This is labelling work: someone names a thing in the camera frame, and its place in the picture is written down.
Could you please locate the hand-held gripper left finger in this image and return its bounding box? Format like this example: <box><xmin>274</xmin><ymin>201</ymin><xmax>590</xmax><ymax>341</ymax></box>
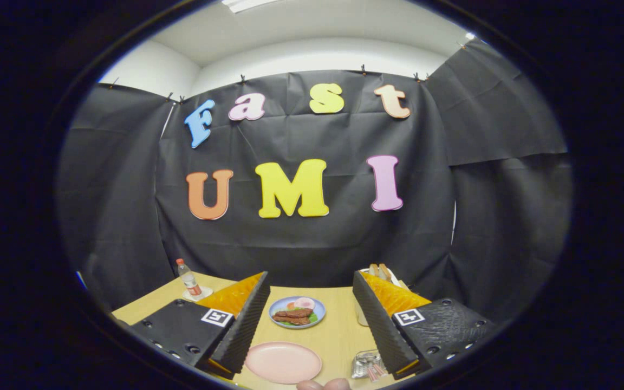
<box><xmin>128</xmin><ymin>271</ymin><xmax>271</xmax><ymax>380</ymax></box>

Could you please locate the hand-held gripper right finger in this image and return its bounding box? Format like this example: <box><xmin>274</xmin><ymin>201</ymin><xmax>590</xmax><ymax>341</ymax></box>
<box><xmin>352</xmin><ymin>270</ymin><xmax>499</xmax><ymax>381</ymax></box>

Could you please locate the white toaster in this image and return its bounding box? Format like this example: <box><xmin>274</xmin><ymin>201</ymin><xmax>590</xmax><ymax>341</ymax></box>
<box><xmin>354</xmin><ymin>268</ymin><xmax>406</xmax><ymax>327</ymax></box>

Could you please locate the small perforated metal tray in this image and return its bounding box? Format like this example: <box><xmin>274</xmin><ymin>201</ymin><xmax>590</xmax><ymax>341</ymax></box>
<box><xmin>351</xmin><ymin>350</ymin><xmax>388</xmax><ymax>380</ymax></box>

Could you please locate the blue round plate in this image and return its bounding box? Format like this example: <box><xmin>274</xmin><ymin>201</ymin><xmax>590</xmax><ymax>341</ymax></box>
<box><xmin>268</xmin><ymin>296</ymin><xmax>327</xmax><ymax>330</ymax></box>

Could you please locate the white square coaster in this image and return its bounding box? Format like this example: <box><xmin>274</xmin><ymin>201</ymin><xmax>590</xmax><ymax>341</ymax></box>
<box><xmin>183</xmin><ymin>286</ymin><xmax>214</xmax><ymax>302</ymax></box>

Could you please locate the pink round plate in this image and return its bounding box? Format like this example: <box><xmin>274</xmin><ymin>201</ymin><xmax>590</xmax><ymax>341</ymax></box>
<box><xmin>245</xmin><ymin>341</ymin><xmax>323</xmax><ymax>385</ymax></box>

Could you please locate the green lettuce leaf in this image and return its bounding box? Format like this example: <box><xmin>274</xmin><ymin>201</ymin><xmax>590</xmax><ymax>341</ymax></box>
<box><xmin>275</xmin><ymin>310</ymin><xmax>319</xmax><ymax>327</ymax></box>

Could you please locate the clear bottle with red label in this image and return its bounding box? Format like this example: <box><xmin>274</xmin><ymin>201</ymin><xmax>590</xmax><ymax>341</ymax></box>
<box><xmin>176</xmin><ymin>258</ymin><xmax>203</xmax><ymax>296</ymax></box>

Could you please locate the ceiling light panel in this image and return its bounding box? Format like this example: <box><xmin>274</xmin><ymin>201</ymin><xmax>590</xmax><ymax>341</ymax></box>
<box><xmin>221</xmin><ymin>0</ymin><xmax>285</xmax><ymax>14</ymax></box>

